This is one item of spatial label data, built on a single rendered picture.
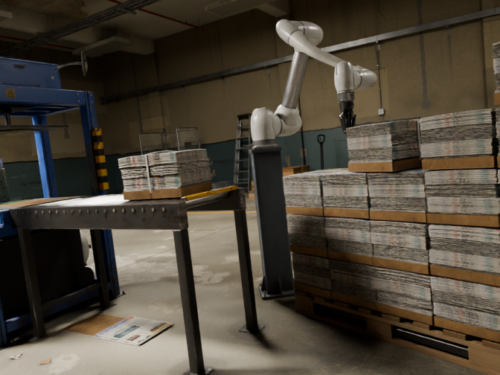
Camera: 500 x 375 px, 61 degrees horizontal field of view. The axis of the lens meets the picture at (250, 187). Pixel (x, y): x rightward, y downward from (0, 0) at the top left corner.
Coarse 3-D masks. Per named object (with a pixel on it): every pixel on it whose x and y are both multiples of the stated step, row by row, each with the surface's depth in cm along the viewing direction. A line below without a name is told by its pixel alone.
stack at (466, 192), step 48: (288, 192) 246; (336, 192) 219; (384, 192) 198; (432, 192) 179; (480, 192) 164; (336, 240) 223; (384, 240) 199; (432, 240) 182; (480, 240) 166; (336, 288) 227; (384, 288) 203; (432, 288) 185; (480, 288) 168; (384, 336) 207
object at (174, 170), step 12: (156, 156) 209; (168, 156) 206; (180, 156) 207; (192, 156) 217; (204, 156) 227; (156, 168) 210; (168, 168) 207; (180, 168) 206; (192, 168) 215; (204, 168) 225; (156, 180) 212; (168, 180) 208; (180, 180) 205; (192, 180) 214; (204, 180) 225
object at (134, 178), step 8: (120, 160) 220; (128, 160) 218; (136, 160) 215; (128, 168) 219; (136, 168) 217; (128, 176) 220; (136, 176) 217; (128, 184) 221; (136, 184) 218; (144, 184) 216
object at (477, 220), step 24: (336, 216) 221; (360, 216) 209; (384, 216) 198; (408, 216) 188; (432, 216) 180; (456, 216) 172; (480, 216) 164; (384, 264) 202; (408, 264) 191; (312, 288) 241; (408, 312) 195; (480, 336) 171
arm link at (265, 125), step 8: (256, 112) 280; (264, 112) 278; (256, 120) 279; (264, 120) 278; (272, 120) 281; (280, 120) 285; (256, 128) 279; (264, 128) 278; (272, 128) 281; (280, 128) 285; (256, 136) 280; (264, 136) 278; (272, 136) 281
